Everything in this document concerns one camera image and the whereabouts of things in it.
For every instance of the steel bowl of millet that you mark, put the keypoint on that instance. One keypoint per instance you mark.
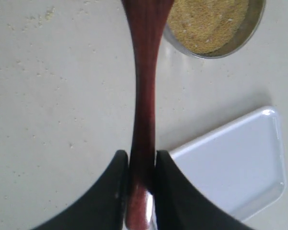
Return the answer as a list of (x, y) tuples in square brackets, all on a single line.
[(210, 29)]

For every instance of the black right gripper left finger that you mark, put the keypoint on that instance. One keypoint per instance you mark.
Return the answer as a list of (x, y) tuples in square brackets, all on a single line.
[(102, 207)]

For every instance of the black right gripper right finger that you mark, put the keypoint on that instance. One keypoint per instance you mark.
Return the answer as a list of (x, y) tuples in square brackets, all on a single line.
[(180, 206)]

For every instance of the white rectangular plastic tray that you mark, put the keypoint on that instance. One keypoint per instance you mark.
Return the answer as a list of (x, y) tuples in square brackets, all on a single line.
[(238, 166)]

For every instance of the dark red wooden spoon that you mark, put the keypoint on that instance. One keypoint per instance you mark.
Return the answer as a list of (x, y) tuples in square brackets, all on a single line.
[(147, 20)]

